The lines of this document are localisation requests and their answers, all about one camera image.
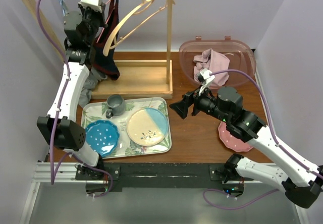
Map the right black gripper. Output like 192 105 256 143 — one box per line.
169 83 230 123

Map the pink plastic hanger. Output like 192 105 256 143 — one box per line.
96 0 112 43

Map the navy maroon tank top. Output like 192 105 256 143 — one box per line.
93 0 120 81

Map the pink tank top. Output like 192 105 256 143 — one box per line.
193 48 230 87

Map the cream plastic hanger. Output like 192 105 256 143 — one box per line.
103 0 175 56

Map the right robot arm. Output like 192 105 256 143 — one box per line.
170 86 322 209

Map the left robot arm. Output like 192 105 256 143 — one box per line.
37 4 105 180

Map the light blue hanger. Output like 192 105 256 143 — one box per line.
58 0 69 16

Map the grey tank top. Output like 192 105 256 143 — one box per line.
78 68 107 108

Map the cream and blue plate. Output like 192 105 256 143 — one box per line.
126 107 169 146

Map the wooden clothes rack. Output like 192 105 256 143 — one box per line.
12 0 174 100

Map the pink dotted plate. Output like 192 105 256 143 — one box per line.
218 122 253 152

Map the grey ceramic mug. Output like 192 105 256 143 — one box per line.
105 94 126 119

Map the pink transparent plastic bin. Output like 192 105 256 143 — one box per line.
179 37 256 88

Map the blue dotted plate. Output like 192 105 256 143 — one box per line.
85 120 120 158

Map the floral rectangular tray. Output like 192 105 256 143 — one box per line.
81 97 172 158

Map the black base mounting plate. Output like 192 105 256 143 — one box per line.
75 162 241 194

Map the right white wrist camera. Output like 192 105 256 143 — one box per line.
196 69 215 96

